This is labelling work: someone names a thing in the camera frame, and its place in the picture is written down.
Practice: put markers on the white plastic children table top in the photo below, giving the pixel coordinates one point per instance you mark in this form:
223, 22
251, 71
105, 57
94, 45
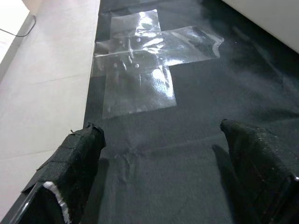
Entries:
275, 18

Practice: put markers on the clear tape cross patch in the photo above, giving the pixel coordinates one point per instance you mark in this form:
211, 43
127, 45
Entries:
140, 70

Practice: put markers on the black tablecloth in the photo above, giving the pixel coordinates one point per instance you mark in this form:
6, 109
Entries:
198, 105

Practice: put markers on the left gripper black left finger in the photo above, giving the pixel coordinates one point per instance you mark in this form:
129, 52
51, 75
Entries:
77, 163

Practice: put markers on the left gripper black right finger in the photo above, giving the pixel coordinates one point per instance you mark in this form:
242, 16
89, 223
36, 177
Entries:
257, 168

